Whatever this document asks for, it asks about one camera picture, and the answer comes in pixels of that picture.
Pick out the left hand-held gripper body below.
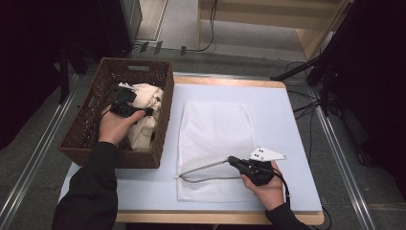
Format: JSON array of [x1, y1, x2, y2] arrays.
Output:
[[110, 81, 147, 119]]

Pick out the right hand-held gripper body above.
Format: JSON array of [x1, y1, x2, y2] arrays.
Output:
[[242, 147, 287, 187]]

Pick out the cream cloth garment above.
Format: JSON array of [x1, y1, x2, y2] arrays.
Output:
[[123, 82, 165, 151]]

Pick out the white mesh laundry bag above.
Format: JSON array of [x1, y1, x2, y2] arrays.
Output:
[[173, 101, 258, 203]]

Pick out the brown wicker basket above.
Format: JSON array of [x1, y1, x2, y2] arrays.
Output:
[[56, 57, 175, 170]]

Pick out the person's right hand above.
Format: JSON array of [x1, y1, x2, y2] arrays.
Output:
[[240, 160, 285, 212]]

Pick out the person's left hand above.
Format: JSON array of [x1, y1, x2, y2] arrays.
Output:
[[98, 106, 147, 148]]

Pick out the pale blue table mat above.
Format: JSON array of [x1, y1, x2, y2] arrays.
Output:
[[58, 83, 324, 214]]

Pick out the black metal stand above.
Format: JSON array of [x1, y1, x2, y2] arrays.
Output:
[[58, 44, 89, 104]]

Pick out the dark cabinet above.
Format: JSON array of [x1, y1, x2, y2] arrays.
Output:
[[99, 0, 143, 58]]

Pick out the wooden table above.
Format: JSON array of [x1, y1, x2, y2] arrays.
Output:
[[115, 75, 325, 226]]

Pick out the black curtain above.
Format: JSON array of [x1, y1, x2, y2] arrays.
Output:
[[334, 0, 406, 199], [0, 0, 106, 151]]

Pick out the black tripod stand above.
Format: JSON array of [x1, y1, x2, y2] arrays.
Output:
[[270, 0, 339, 117]]

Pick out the light wooden shelf unit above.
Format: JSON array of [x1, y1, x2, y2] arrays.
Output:
[[195, 0, 352, 61]]

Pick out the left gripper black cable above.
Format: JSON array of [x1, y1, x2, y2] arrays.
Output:
[[95, 87, 123, 142]]

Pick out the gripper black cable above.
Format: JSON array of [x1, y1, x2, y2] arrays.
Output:
[[95, 87, 123, 142], [271, 166, 292, 209]]

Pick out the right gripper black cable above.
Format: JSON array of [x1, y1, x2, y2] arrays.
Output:
[[271, 166, 292, 209]]

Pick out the black floor cables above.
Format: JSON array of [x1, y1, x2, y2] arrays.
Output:
[[285, 60, 322, 164]]

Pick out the metal floor rail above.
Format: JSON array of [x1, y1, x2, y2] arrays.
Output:
[[0, 75, 79, 229], [310, 89, 377, 230]]

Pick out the hanging black cable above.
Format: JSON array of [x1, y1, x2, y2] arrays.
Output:
[[186, 0, 219, 54]]

